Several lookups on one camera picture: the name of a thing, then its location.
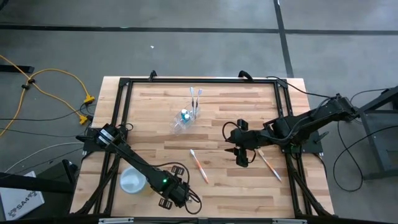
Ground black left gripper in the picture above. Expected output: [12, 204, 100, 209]
[158, 166, 192, 210]

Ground orange white toothbrush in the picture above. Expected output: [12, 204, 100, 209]
[189, 149, 210, 184]
[256, 150, 282, 183]

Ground clear acrylic organizer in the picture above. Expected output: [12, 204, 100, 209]
[169, 105, 201, 135]

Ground white printed box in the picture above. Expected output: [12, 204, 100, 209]
[0, 170, 45, 222]

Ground yellow wipes canister white lid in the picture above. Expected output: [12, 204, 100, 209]
[119, 166, 153, 196]

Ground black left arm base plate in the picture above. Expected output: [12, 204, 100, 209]
[83, 126, 129, 153]

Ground black metal stand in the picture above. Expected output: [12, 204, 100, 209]
[354, 85, 398, 181]

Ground black desk frame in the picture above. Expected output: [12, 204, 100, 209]
[0, 159, 78, 195]

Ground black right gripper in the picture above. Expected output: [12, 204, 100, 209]
[224, 119, 259, 168]

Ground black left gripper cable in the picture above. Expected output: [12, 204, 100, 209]
[152, 161, 203, 215]

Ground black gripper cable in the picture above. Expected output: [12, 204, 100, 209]
[152, 161, 203, 215]
[221, 121, 242, 144]

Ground silver aluminium bracket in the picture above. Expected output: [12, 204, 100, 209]
[98, 217, 134, 224]
[272, 218, 307, 224]

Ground black stand foot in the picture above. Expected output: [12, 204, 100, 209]
[0, 64, 35, 74]

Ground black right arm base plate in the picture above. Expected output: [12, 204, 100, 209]
[278, 129, 324, 154]

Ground white cable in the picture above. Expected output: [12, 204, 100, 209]
[3, 141, 85, 174]

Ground thin black cable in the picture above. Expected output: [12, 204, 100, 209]
[266, 75, 331, 99]
[0, 114, 81, 122]
[0, 126, 79, 139]

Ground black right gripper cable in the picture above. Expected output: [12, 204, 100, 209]
[221, 121, 242, 144]

